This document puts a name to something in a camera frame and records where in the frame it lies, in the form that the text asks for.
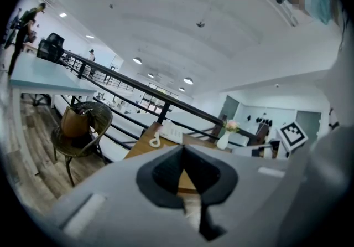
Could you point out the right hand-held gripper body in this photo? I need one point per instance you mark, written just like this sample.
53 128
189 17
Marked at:
291 135

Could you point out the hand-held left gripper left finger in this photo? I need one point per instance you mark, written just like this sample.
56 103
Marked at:
110 201

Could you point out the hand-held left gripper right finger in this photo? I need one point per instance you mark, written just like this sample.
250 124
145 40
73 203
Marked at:
243 193

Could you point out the grey-green door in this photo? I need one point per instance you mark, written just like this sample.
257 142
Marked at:
229 107
308 125

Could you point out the brown wooden cabinet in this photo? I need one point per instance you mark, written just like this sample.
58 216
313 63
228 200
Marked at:
262 133

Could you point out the person's white top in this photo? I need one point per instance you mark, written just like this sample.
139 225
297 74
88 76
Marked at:
326 174

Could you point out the white vase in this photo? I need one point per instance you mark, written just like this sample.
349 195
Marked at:
224 142

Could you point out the wooden table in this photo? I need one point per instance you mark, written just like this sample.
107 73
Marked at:
141 149

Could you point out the pink flower bouquet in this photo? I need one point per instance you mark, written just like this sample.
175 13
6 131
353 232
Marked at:
231 125

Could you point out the dark wicker chair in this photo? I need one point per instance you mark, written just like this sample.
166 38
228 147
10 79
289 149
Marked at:
101 118

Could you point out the brown leather bag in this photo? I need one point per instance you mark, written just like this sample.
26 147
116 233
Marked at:
74 124

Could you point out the black metal railing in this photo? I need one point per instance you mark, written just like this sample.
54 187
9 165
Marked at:
138 85

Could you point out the white table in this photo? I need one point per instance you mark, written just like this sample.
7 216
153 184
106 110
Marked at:
44 74

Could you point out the black office chair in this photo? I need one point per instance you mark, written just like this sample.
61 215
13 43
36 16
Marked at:
47 51
55 40

